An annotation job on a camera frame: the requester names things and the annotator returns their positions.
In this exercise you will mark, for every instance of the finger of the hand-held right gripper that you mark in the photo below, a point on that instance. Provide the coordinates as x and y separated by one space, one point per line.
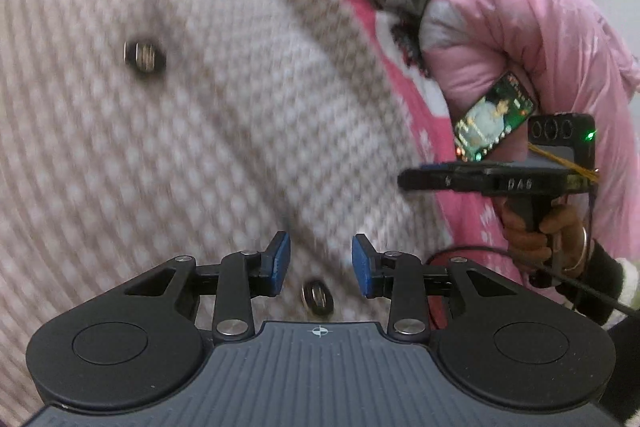
435 179

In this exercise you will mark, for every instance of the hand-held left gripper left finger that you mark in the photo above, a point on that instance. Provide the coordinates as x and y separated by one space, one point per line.
282 263

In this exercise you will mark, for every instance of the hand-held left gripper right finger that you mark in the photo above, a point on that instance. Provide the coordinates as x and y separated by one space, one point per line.
361 264

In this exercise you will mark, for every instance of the pink checkered knit cardigan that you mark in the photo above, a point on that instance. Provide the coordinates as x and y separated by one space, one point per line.
200 107

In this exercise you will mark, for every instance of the person's right forearm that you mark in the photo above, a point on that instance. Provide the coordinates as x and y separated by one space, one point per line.
607 277

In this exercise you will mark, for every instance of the person's right hand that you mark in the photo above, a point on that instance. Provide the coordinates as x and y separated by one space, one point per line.
522 244

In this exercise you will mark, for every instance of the smartphone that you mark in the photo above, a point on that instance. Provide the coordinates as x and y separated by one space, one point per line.
492 117

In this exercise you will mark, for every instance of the pink padded jacket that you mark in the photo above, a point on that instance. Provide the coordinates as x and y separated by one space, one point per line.
525 17

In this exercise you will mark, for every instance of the pink floral blanket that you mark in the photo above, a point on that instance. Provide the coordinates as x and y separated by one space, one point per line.
365 7

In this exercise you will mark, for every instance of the person's dark clothing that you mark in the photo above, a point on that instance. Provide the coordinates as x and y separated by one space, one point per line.
625 367

